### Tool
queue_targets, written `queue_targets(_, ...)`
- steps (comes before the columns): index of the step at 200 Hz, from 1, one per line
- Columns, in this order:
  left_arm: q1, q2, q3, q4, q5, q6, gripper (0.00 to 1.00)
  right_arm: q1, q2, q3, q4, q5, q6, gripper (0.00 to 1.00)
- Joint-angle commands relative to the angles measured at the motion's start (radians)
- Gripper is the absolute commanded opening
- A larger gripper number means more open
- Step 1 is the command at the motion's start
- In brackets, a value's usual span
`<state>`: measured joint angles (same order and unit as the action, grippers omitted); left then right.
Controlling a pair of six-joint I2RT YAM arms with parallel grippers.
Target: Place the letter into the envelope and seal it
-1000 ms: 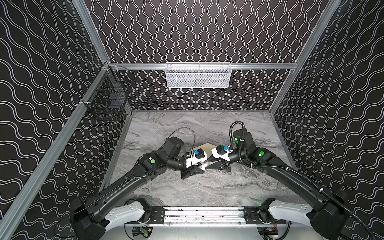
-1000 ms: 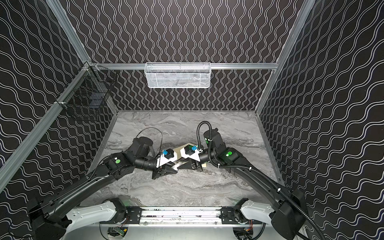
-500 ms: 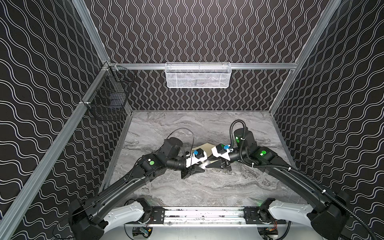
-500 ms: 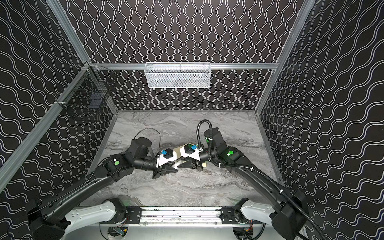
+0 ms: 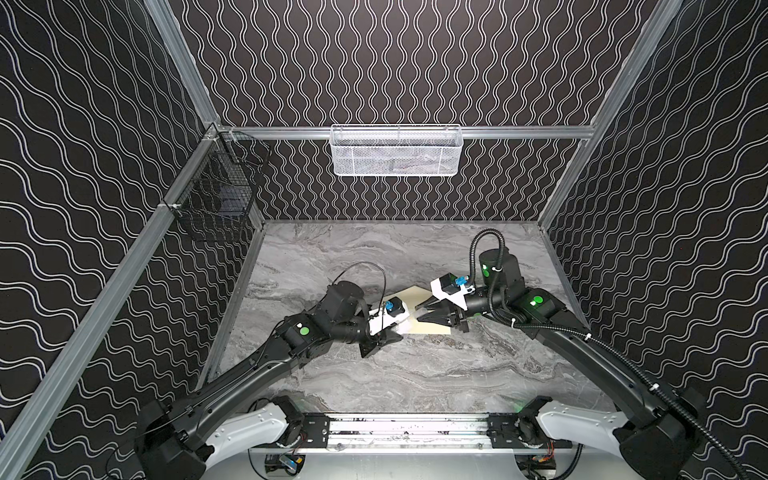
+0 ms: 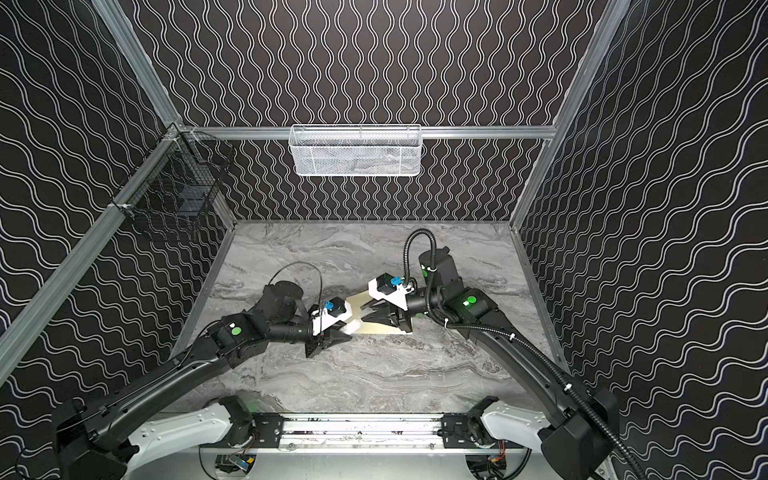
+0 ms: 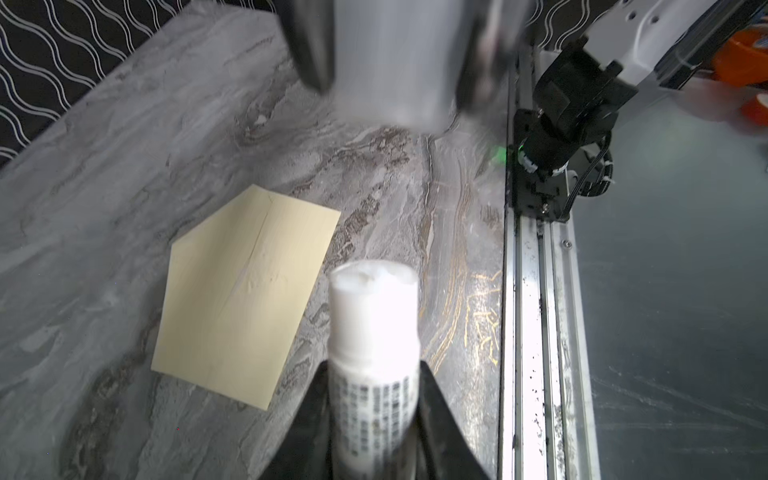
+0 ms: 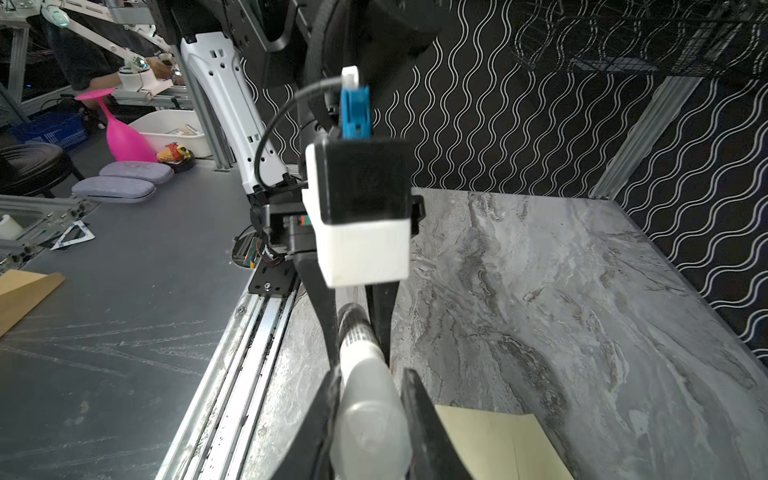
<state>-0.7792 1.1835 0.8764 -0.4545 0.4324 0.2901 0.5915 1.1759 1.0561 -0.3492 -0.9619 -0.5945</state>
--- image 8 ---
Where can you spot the cream envelope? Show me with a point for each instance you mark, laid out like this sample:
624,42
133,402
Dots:
494,445

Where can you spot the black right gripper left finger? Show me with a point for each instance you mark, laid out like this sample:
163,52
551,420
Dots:
308,457

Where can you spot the black wire basket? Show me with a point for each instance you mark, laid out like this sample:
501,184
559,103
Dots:
705,39

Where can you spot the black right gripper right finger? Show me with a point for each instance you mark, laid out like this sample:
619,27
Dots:
434,455

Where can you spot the pink plastic goblet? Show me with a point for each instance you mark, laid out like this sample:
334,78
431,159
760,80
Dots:
125,143

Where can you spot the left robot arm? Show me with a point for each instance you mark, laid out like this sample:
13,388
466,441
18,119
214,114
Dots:
293,85

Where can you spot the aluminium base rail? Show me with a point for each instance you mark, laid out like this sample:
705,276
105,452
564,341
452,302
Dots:
213,439

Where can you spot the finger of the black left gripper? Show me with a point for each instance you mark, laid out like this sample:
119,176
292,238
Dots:
381,300
323,300

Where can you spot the aluminium frame corner post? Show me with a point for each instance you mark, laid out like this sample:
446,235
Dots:
664,107

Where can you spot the white glue stick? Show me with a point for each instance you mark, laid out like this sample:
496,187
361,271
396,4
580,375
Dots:
371,438

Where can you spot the white plastic bin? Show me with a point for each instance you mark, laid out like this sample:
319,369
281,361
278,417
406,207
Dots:
164,127

